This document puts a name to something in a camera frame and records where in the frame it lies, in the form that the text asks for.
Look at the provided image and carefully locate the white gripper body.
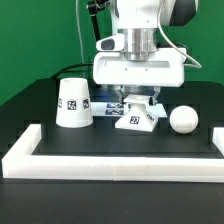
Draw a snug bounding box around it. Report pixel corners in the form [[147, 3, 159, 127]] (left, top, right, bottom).
[[93, 48, 185, 87]]

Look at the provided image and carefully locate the thin white cable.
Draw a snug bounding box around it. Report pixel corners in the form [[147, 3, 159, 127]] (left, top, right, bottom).
[[75, 0, 86, 79]]

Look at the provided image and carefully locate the white U-shaped fence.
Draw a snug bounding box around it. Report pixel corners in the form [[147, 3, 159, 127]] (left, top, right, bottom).
[[2, 124, 224, 183]]

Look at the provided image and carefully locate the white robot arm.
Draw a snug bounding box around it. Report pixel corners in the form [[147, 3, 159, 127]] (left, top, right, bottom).
[[93, 0, 201, 105]]

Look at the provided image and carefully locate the white lamp shade cone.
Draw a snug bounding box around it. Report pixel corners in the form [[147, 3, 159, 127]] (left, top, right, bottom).
[[56, 78, 93, 128]]

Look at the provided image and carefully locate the white lamp bulb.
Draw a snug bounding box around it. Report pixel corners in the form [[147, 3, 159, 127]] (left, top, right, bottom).
[[169, 106, 198, 134]]

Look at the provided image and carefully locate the white lamp base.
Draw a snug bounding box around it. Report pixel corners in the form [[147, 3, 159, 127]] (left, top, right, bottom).
[[115, 94, 158, 132]]

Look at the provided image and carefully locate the black cable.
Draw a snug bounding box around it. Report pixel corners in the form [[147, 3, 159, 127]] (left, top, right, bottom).
[[50, 62, 95, 80]]

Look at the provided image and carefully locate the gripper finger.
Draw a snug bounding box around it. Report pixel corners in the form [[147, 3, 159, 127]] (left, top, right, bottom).
[[115, 85, 127, 103], [149, 87, 161, 106]]

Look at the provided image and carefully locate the paper sheet with markers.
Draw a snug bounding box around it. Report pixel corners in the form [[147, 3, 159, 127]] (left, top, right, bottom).
[[91, 102, 167, 118]]

